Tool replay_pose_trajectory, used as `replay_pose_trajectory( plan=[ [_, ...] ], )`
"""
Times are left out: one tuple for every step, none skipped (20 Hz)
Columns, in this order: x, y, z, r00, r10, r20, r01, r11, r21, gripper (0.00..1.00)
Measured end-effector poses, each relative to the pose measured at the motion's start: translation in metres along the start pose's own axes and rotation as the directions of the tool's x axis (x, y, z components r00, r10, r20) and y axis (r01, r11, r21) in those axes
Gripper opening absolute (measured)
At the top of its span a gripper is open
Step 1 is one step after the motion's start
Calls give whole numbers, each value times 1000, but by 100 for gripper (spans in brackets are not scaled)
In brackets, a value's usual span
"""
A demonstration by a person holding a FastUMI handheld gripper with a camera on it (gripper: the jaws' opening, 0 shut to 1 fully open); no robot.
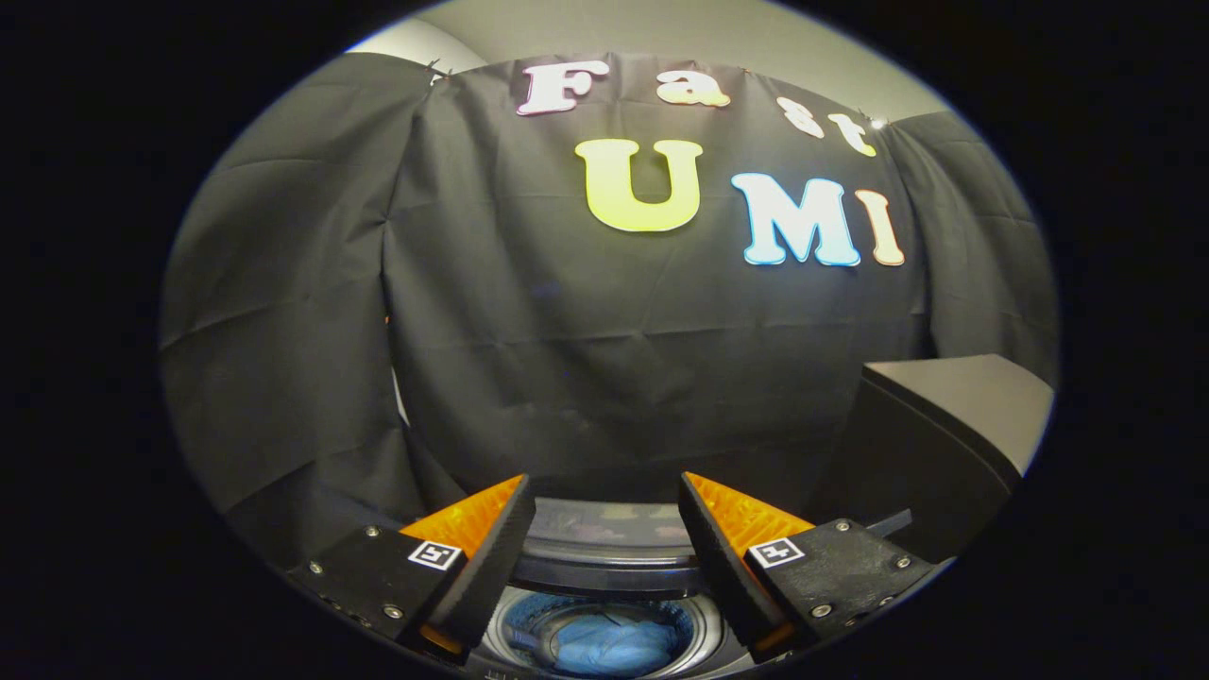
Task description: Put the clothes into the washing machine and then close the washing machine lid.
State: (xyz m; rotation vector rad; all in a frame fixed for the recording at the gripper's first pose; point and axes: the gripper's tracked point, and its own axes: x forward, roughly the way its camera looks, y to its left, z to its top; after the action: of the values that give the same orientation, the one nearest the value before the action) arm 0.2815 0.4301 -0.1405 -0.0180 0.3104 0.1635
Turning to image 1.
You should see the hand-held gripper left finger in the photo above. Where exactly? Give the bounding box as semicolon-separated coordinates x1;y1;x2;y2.
283;474;536;662

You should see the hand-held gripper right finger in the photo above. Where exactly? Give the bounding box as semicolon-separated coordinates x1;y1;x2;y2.
678;471;936;662

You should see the grey washing machine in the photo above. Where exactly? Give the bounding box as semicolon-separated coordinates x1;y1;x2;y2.
463;557;758;680

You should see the dark washing machine lid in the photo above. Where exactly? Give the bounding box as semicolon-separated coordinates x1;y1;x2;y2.
515;498;709;594

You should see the light blue polo shirt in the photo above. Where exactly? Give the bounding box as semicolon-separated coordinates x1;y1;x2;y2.
551;612;681;677

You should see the black backdrop cloth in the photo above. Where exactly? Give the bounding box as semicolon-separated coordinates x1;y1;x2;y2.
159;52;1059;568

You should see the dark grey cabinet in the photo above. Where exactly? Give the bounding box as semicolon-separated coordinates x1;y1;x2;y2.
803;354;1055;568

